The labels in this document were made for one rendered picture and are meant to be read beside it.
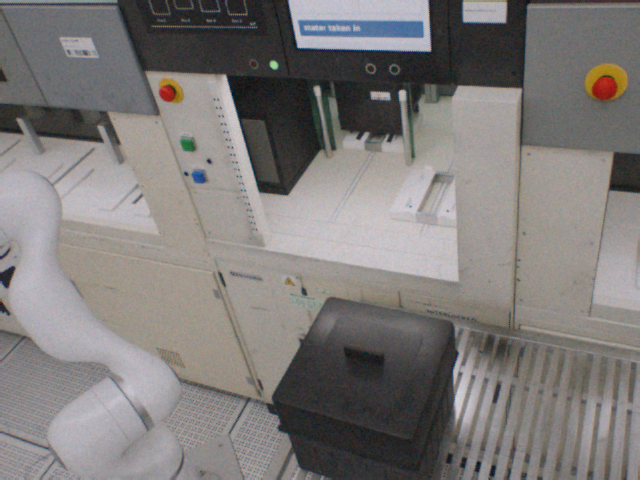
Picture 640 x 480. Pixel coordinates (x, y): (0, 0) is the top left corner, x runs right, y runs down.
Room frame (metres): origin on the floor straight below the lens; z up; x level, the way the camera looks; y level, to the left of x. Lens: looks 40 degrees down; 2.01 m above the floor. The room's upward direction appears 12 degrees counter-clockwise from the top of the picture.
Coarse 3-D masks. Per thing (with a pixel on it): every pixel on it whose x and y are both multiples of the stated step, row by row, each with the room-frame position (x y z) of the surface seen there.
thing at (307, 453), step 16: (448, 400) 0.81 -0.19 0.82; (448, 416) 0.81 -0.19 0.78; (432, 432) 0.72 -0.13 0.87; (304, 448) 0.75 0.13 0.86; (320, 448) 0.73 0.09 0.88; (432, 448) 0.71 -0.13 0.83; (304, 464) 0.76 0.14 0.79; (320, 464) 0.74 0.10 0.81; (336, 464) 0.71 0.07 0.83; (352, 464) 0.69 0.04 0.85; (368, 464) 0.68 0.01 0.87; (384, 464) 0.66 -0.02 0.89; (432, 464) 0.70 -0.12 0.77
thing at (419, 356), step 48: (336, 336) 0.89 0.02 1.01; (384, 336) 0.86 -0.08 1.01; (432, 336) 0.84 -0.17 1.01; (288, 384) 0.79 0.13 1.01; (336, 384) 0.77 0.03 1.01; (384, 384) 0.75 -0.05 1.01; (432, 384) 0.72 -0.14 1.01; (288, 432) 0.75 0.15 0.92; (336, 432) 0.70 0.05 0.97; (384, 432) 0.65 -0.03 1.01
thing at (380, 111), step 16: (336, 80) 1.81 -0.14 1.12; (336, 96) 1.81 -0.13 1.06; (352, 96) 1.78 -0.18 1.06; (368, 96) 1.76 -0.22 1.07; (384, 96) 1.73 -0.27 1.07; (416, 96) 1.83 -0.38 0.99; (352, 112) 1.79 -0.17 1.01; (368, 112) 1.76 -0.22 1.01; (384, 112) 1.73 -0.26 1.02; (400, 112) 1.71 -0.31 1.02; (352, 128) 1.79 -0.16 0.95; (368, 128) 1.76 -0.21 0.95; (384, 128) 1.74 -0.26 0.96; (400, 128) 1.71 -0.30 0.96
